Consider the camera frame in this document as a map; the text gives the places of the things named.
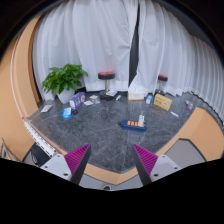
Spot white paper sheet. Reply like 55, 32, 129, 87
41, 105, 53, 113

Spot white card on table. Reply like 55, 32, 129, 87
84, 100, 94, 106

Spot purple cardboard box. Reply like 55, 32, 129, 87
69, 92, 85, 110

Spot white charger plug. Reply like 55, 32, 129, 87
138, 115, 144, 127

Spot small purple bottle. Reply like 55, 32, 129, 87
185, 100, 193, 110

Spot yellow cardboard box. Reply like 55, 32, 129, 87
154, 94, 172, 111

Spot green potted plant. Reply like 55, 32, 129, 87
42, 64, 88, 104

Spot white right curtain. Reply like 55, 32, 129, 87
129, 0, 224, 122

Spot white tissue box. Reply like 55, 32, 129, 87
128, 90, 145, 101

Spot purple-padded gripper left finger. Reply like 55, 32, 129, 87
40, 143, 92, 185

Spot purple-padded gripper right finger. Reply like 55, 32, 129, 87
132, 143, 183, 187

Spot white curtain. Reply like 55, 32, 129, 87
33, 0, 138, 91
129, 0, 224, 122

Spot white left curtain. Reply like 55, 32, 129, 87
33, 0, 138, 91

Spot small blue white carton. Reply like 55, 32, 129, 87
146, 94, 153, 104

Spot small blue box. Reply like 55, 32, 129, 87
62, 107, 72, 119

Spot blue power strip orange sockets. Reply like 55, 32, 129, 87
119, 120, 147, 132

